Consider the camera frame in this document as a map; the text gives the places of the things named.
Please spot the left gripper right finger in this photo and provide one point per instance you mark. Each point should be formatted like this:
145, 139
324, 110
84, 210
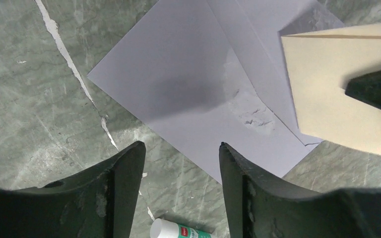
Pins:
261, 205

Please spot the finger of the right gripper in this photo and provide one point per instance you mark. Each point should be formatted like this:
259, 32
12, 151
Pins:
366, 88

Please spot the green white glue stick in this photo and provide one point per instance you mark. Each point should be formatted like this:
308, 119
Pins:
161, 228

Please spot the tan paper letter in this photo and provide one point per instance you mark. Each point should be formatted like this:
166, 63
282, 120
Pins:
319, 65

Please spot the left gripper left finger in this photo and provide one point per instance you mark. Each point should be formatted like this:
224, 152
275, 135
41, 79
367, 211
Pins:
98, 202

